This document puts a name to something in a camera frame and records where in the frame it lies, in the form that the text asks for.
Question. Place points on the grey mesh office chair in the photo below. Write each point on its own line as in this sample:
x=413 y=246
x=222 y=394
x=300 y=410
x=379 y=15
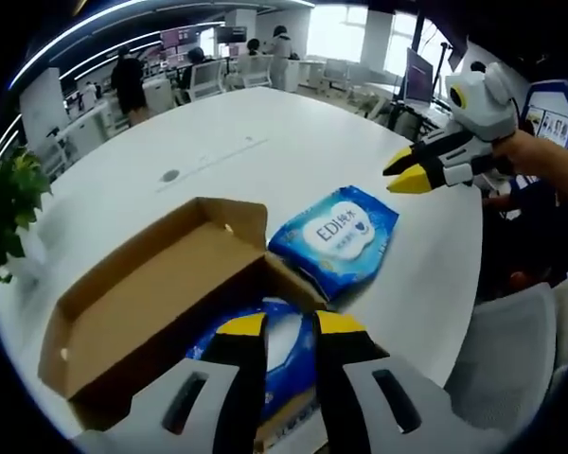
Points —
x=502 y=359

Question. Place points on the person's dark clothing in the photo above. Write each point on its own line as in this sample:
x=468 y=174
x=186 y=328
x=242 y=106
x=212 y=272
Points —
x=539 y=246

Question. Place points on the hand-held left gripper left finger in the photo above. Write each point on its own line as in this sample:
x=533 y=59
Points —
x=208 y=406

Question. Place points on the white office chair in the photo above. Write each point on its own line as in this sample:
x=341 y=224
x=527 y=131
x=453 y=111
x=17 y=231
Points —
x=258 y=71
x=207 y=79

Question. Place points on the black metal stand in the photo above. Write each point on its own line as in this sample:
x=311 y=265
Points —
x=407 y=120

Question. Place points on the large monitor purple screen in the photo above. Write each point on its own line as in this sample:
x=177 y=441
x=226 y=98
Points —
x=419 y=80

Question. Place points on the green potted plant white pot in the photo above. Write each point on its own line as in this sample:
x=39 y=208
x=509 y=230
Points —
x=9 y=198

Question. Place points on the blue wet wipes packet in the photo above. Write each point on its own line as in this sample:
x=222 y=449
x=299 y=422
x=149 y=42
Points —
x=336 y=232

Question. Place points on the blue flower print tissue packet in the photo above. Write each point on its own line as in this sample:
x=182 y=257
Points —
x=286 y=347

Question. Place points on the brown cardboard shoe box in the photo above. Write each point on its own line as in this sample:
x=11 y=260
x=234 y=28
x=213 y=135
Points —
x=161 y=284

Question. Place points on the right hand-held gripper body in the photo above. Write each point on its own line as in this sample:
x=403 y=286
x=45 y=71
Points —
x=485 y=104

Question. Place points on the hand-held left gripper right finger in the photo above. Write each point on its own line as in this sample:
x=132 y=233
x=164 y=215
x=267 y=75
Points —
x=355 y=406

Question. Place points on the blue framed wall poster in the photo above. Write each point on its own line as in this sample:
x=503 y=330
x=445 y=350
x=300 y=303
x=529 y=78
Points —
x=556 y=123

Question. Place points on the person's right hand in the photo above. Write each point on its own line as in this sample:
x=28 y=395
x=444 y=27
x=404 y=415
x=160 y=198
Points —
x=518 y=149

